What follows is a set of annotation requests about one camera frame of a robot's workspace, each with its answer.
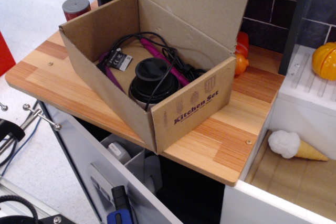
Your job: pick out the blue black tool handle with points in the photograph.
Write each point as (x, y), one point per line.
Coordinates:
(123, 212)

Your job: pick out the toy ice cream cone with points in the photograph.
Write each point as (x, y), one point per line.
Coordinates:
(289, 145)

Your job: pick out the orange toy carrot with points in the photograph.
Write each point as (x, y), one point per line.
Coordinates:
(241, 53)

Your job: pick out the white cabinet door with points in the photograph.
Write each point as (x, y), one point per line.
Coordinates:
(98, 172)

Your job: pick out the red panel at left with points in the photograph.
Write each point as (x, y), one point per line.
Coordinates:
(7, 61)

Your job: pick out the grey storage bin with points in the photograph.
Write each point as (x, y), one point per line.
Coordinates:
(143, 164)

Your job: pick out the black power adapter with label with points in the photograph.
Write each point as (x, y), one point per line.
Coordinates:
(118, 60)

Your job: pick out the dark grey vertical post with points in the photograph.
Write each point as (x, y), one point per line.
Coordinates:
(300, 10)

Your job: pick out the orange toy pumpkin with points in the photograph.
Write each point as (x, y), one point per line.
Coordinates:
(323, 61)

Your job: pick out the white dish rack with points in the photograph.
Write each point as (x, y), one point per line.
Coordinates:
(304, 87)

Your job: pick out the red can grey lid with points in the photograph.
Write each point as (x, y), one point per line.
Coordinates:
(75, 8)

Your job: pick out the metal clamp with black handle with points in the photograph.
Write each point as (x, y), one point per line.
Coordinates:
(16, 132)

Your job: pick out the brown cardboard kitchen set box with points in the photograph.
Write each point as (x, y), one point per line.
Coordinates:
(203, 33)

